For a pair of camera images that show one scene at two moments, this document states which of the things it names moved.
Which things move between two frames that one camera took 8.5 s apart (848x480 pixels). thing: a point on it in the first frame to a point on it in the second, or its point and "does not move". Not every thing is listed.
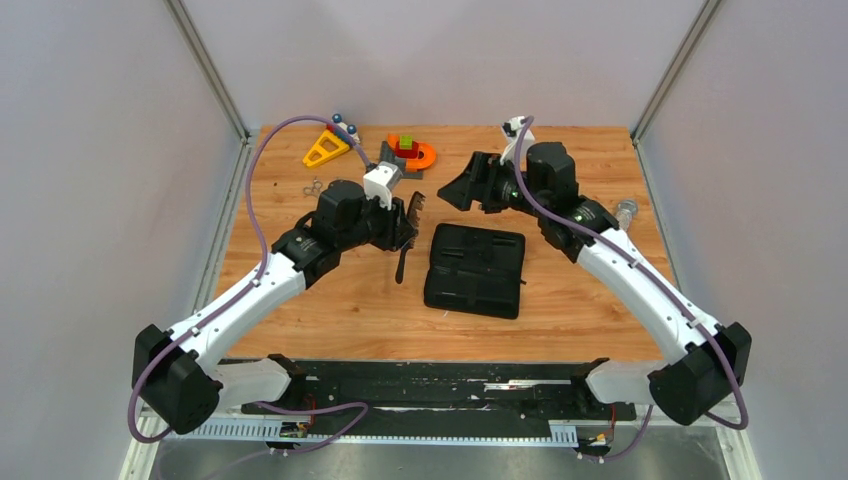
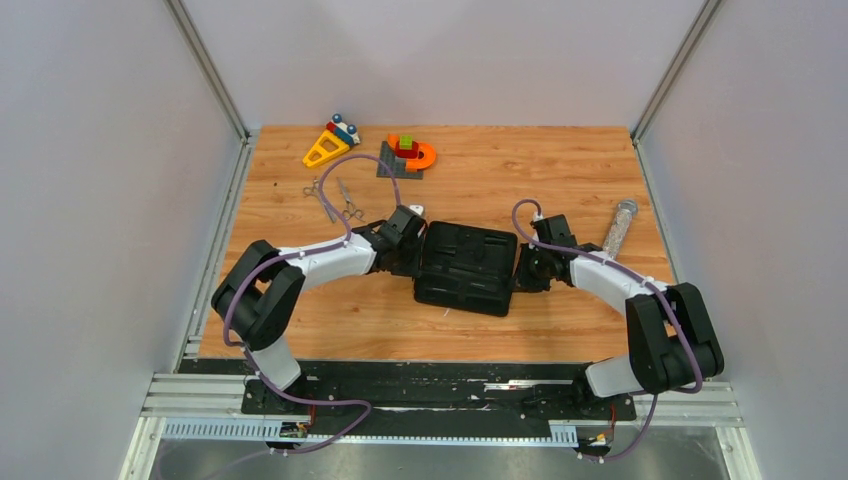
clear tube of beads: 625,210 does not move
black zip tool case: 475,270 does not move
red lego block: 407,153 does not move
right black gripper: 476,184 to 522,283
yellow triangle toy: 328,146 does not move
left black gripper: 396,228 to 414,268
